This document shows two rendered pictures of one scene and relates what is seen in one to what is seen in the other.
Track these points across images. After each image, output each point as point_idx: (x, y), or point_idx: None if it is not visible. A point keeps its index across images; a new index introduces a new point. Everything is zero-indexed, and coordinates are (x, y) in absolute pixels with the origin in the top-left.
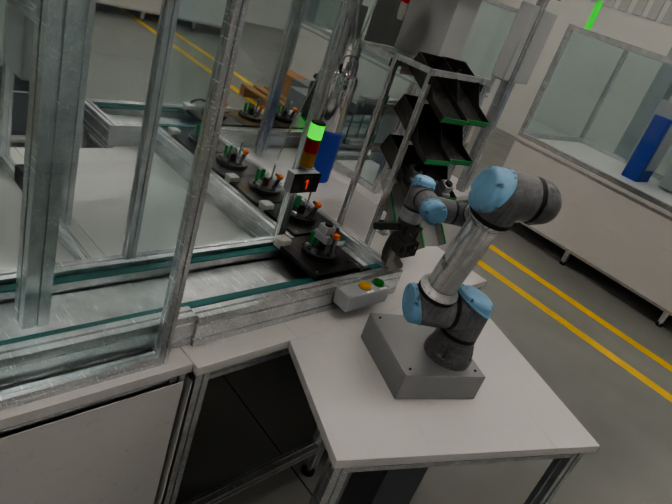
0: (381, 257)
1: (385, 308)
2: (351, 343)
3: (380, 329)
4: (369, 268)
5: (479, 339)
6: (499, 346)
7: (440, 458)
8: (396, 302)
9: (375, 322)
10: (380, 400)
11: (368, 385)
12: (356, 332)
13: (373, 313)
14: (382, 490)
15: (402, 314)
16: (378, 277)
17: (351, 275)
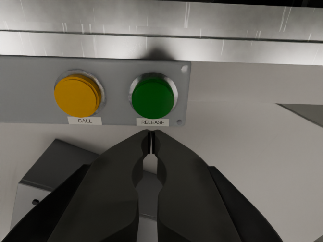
0: (73, 175)
1: (193, 93)
2: (23, 144)
3: (12, 221)
4: (201, 1)
5: (285, 213)
6: (296, 230)
7: None
8: (247, 86)
9: (14, 205)
10: (6, 227)
11: (2, 209)
12: (55, 126)
13: (26, 187)
14: None
15: (215, 122)
16: (200, 60)
17: (71, 8)
